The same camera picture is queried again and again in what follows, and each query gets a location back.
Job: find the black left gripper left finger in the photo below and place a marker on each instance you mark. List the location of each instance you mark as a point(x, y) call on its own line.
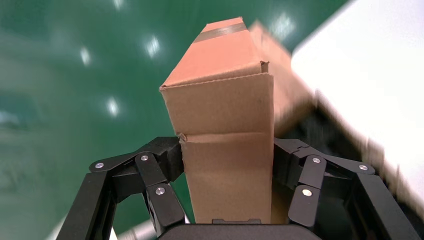
point(155, 205)

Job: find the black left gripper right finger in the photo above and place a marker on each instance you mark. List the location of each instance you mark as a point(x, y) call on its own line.
point(308, 179)

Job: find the small cardboard box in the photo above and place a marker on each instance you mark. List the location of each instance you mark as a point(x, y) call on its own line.
point(222, 132)

